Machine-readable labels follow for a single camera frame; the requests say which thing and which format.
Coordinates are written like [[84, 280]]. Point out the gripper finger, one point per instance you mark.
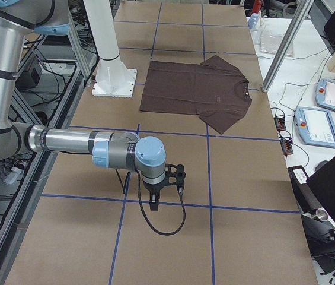
[[154, 205]]

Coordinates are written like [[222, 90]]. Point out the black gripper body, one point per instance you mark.
[[153, 189]]

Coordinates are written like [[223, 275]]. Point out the brown t-shirt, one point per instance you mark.
[[214, 90]]

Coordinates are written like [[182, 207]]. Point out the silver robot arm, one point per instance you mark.
[[145, 156]]

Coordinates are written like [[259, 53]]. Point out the near orange connector block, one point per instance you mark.
[[286, 146]]

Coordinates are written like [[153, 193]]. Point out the orange connector block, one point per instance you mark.
[[280, 123], [286, 146]]

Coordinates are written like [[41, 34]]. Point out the far orange connector block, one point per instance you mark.
[[280, 123]]

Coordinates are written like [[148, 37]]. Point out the black box with label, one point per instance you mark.
[[298, 177]]

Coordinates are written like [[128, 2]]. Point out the black power adapter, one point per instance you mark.
[[30, 77]]

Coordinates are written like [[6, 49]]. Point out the near teach pendant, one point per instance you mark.
[[315, 126]]

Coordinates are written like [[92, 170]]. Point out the teach pendant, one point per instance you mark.
[[325, 94], [315, 126]]

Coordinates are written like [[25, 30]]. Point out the clear acrylic rack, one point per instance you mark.
[[268, 36]]

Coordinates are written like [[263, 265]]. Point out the blue plastic cup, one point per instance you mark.
[[253, 21]]

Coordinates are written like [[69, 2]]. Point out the far teach pendant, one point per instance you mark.
[[325, 94]]

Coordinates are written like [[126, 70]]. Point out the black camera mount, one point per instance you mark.
[[175, 175]]

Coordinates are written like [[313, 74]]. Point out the white pedestal column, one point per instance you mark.
[[112, 78]]

